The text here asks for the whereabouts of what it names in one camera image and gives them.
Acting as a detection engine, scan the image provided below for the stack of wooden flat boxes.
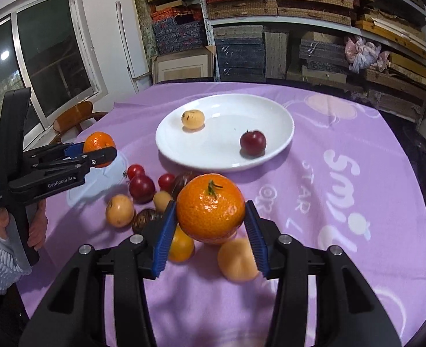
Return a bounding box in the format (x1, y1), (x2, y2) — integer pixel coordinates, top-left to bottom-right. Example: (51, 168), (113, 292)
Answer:
(354, 7), (426, 120)

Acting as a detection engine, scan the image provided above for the white oval plate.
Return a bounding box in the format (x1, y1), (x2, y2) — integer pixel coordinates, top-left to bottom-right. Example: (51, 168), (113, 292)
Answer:
(155, 93), (295, 173)

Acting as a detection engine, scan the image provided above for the stack of grey boxes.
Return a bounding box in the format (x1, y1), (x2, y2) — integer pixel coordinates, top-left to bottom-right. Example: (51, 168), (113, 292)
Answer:
(263, 31), (289, 80)

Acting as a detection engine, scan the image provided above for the stack of dark blue boxes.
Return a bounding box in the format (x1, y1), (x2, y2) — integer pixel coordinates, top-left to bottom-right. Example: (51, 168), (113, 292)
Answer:
(213, 25), (268, 83)

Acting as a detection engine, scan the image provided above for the dark red plum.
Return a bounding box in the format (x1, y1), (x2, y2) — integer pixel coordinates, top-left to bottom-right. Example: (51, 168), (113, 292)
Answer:
(239, 130), (267, 157)
(128, 174), (156, 203)

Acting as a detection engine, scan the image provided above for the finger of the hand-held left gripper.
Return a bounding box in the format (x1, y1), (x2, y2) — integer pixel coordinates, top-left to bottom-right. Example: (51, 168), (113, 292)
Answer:
(32, 147), (118, 178)
(23, 142), (87, 164)

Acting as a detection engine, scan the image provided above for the stack of blue floral boxes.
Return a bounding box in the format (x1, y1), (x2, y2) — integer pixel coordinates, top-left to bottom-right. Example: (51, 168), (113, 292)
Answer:
(151, 7), (208, 56)

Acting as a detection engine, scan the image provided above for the dark brown striped fruit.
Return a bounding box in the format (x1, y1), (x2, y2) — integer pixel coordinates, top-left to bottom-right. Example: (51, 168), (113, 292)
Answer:
(132, 208), (163, 234)

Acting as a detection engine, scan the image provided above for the green patterned panel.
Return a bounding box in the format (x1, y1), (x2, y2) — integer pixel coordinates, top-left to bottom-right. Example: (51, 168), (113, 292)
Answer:
(134, 0), (159, 56)

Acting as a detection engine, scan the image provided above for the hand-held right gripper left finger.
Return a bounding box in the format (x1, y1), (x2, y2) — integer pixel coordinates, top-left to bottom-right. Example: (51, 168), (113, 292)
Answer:
(18, 200), (178, 347)

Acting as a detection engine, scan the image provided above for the large orange mandarin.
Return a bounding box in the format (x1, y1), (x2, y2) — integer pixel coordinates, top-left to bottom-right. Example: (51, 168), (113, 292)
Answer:
(176, 173), (246, 244)

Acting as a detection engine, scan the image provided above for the cardboard box with picture frame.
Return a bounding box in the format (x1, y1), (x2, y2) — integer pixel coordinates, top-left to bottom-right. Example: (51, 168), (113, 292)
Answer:
(151, 46), (217, 84)

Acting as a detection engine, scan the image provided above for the yellow pear-shaped fruit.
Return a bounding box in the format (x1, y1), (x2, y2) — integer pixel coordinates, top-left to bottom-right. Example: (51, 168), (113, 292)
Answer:
(105, 194), (135, 228)

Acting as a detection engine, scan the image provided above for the white metal shelving rack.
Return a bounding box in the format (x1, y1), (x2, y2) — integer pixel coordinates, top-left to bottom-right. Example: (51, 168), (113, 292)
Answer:
(195, 0), (426, 123)

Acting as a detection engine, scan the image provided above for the wooden chair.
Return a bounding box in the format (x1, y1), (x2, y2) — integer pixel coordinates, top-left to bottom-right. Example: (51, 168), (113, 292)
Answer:
(52, 101), (108, 145)

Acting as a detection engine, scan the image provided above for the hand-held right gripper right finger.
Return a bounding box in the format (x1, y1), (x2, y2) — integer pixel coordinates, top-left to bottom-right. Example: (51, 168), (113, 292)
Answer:
(244, 200), (403, 347)

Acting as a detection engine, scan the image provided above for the yellow-orange round fruit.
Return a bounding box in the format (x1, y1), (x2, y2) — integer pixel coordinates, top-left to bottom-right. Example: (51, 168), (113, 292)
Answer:
(167, 224), (195, 263)

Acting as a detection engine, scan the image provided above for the white board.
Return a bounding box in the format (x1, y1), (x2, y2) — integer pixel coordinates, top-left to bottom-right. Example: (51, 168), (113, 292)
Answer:
(116, 0), (152, 93)

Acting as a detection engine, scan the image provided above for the purple printed tablecloth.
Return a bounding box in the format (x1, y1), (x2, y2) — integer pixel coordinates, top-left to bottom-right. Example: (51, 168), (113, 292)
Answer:
(18, 82), (426, 347)

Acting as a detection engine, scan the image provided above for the small yellow fruit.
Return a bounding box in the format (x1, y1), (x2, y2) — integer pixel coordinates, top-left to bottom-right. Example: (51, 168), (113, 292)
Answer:
(153, 190), (173, 213)

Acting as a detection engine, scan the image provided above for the small orange mandarin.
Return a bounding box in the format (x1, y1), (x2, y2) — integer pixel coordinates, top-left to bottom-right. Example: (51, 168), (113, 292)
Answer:
(83, 132), (117, 169)

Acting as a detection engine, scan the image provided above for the red cherry tomato with stem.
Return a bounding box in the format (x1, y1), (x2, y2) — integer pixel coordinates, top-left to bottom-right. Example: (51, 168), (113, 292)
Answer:
(123, 164), (145, 180)

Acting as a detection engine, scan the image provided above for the person's left hand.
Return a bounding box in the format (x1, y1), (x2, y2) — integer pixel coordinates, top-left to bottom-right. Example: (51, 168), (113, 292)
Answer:
(0, 199), (48, 251)

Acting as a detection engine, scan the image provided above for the stack of dark flat boxes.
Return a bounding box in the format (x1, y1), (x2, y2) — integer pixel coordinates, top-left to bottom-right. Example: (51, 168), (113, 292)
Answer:
(287, 31), (351, 85)

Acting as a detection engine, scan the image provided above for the white framed window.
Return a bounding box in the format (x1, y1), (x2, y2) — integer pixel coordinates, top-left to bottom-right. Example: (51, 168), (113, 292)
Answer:
(0, 0), (108, 178)

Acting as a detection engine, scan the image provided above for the pink crumpled cloth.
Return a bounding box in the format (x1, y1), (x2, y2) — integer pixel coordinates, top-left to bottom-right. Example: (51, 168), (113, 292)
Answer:
(344, 35), (390, 73)

